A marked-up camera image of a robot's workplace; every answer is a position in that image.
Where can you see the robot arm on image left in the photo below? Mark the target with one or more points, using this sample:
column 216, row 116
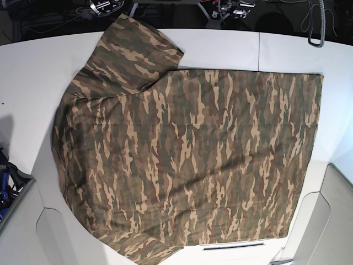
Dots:
column 103, row 8

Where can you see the bin with blue items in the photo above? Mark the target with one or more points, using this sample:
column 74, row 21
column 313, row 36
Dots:
column 14, row 185

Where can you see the camouflage T-shirt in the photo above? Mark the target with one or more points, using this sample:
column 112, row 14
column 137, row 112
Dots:
column 152, row 158

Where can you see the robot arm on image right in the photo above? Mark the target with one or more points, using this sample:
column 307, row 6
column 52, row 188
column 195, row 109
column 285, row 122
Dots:
column 238, row 9

